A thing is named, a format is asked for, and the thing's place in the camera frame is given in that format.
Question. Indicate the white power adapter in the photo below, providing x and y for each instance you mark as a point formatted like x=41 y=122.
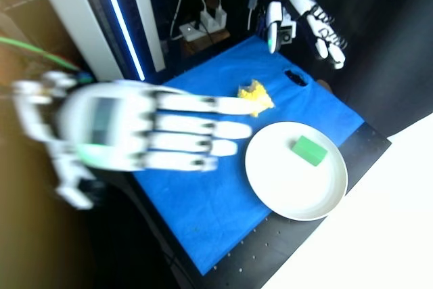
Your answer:
x=213 y=18

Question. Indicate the brown wooden board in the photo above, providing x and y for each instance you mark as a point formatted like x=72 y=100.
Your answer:
x=203 y=42

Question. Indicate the white column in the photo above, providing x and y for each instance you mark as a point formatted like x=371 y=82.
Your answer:
x=78 y=18

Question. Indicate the yellow object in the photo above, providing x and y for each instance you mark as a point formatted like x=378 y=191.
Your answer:
x=262 y=94

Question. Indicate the blue cloth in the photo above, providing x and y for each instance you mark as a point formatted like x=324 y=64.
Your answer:
x=209 y=194

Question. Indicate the white power socket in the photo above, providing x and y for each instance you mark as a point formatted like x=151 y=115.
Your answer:
x=191 y=31

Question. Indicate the green rectangular block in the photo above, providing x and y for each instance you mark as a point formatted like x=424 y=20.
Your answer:
x=309 y=151

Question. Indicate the blue light strip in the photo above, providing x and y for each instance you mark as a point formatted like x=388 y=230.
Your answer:
x=121 y=28

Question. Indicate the small black camera box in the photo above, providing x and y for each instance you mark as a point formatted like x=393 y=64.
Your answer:
x=287 y=33

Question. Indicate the white round plate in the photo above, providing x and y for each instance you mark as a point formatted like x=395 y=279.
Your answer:
x=297 y=187

